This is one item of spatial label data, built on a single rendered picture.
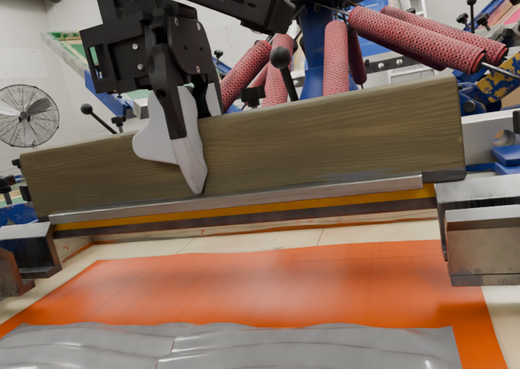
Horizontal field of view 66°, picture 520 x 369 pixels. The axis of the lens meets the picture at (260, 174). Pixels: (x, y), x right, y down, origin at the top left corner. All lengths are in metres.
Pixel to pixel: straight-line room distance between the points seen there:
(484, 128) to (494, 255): 0.25
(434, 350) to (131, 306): 0.25
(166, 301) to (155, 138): 0.14
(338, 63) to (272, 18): 0.53
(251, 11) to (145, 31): 0.09
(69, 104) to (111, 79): 5.54
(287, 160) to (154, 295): 0.18
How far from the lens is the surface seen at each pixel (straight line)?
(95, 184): 0.42
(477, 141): 0.51
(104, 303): 0.42
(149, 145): 0.35
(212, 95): 0.38
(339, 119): 0.31
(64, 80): 5.95
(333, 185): 0.31
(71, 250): 0.59
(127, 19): 0.35
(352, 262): 0.38
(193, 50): 0.36
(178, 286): 0.40
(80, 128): 5.91
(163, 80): 0.32
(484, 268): 0.29
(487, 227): 0.27
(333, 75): 0.80
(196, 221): 0.38
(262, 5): 0.32
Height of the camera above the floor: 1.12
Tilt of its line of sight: 11 degrees down
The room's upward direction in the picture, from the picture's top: 11 degrees counter-clockwise
